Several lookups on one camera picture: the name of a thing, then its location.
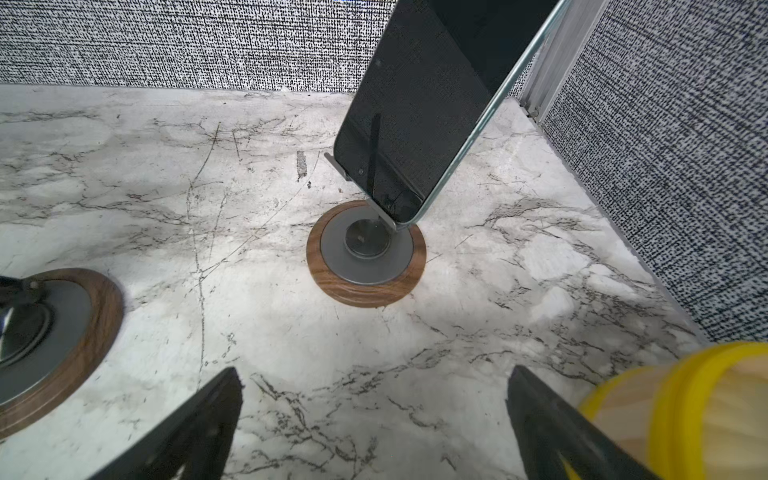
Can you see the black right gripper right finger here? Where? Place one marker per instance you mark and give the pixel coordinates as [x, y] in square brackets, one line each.
[554, 438]

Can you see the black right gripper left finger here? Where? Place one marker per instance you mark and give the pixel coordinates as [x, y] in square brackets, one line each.
[191, 443]

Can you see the wood base stand middle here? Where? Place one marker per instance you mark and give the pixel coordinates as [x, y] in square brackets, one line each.
[56, 329]

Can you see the wood base stand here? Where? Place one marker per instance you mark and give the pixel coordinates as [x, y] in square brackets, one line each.
[358, 255]
[56, 329]

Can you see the wood base stand far right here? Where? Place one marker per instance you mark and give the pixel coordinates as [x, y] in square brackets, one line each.
[358, 255]

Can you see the green edged phone far right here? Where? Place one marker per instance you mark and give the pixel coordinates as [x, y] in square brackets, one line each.
[438, 74]

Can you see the yellow rimmed bamboo steamer basket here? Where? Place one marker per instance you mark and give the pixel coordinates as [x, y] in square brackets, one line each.
[702, 417]

